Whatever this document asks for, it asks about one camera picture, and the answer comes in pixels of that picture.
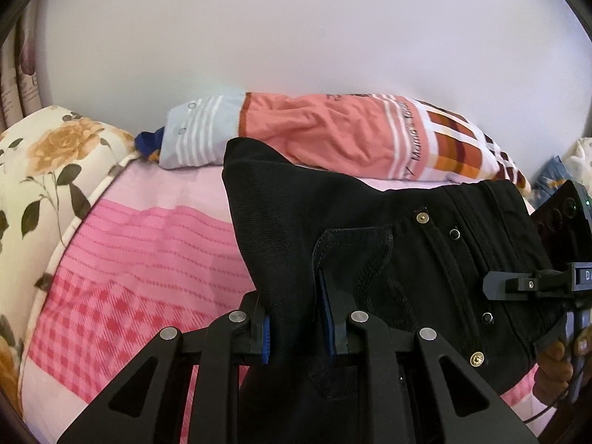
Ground person's right hand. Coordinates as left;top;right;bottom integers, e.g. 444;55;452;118
534;332;592;404

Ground pink checked bed sheet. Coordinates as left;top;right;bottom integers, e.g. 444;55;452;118
18;152;556;444

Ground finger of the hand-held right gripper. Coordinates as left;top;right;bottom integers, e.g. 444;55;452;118
482;270;539;299

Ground orange patchwork pillow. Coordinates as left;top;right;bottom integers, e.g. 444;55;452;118
157;91;532;195

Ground blue denim cloth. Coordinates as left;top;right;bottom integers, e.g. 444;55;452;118
532;156;574;204

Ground floral cream pillow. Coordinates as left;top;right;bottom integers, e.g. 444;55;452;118
0;105;139;419

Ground black pants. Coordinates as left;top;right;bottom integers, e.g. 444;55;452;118
221;138;574;444

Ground dark blue cloth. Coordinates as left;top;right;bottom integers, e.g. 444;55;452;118
135;127;166;162

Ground printed curtain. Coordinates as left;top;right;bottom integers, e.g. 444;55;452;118
0;9;44;130

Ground white cloth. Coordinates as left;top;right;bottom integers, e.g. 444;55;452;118
562;138;592;182

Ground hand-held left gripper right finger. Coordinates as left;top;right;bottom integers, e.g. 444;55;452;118
318;272;539;444

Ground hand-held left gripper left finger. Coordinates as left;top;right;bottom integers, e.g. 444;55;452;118
58;291;272;444

